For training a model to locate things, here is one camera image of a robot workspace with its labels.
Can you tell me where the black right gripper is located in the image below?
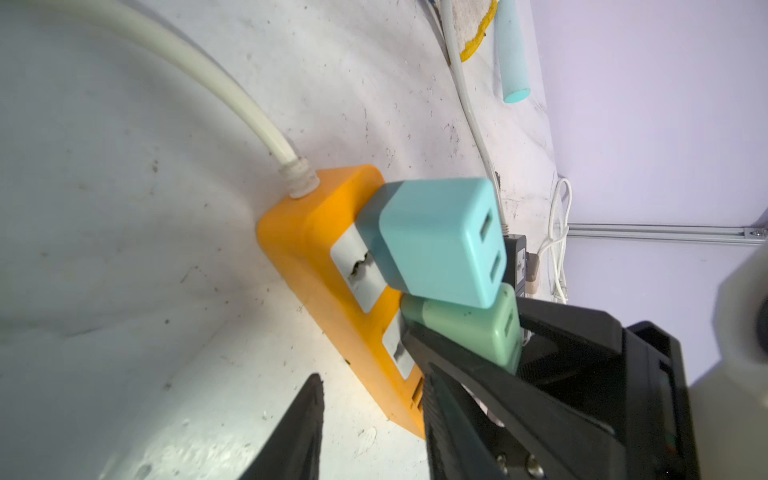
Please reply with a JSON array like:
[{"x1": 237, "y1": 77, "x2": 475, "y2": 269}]
[{"x1": 403, "y1": 298, "x2": 700, "y2": 479}]

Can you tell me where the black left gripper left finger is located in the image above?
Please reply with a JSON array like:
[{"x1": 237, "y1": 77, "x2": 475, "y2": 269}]
[{"x1": 240, "y1": 373, "x2": 324, "y2": 480}]

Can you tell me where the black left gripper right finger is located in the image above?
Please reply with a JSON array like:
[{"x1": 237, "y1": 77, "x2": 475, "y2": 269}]
[{"x1": 424, "y1": 366, "x2": 508, "y2": 479}]

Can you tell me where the green plug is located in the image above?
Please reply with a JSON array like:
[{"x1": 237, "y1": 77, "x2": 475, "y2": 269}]
[
  {"x1": 355, "y1": 178, "x2": 507, "y2": 309},
  {"x1": 401, "y1": 283, "x2": 523, "y2": 374}
]

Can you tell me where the orange power strip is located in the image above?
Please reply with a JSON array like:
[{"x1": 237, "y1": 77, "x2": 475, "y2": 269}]
[{"x1": 256, "y1": 165, "x2": 425, "y2": 438}]

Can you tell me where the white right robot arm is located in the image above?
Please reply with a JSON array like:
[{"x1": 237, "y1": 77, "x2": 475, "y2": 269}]
[{"x1": 404, "y1": 249, "x2": 767, "y2": 479}]

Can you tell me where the beige power strip bundle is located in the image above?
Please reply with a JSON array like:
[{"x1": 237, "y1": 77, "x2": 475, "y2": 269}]
[{"x1": 451, "y1": 0, "x2": 498, "y2": 62}]

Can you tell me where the aluminium frame corner post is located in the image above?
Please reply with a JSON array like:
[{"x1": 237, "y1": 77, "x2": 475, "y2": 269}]
[{"x1": 568, "y1": 223, "x2": 767, "y2": 246}]

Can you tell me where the white orange strip cable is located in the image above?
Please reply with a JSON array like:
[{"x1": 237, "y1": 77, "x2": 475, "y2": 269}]
[{"x1": 23, "y1": 0, "x2": 321, "y2": 199}]

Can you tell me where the grey cable with plug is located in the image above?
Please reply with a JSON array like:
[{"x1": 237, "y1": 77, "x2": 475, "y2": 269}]
[{"x1": 428, "y1": 0, "x2": 511, "y2": 235}]

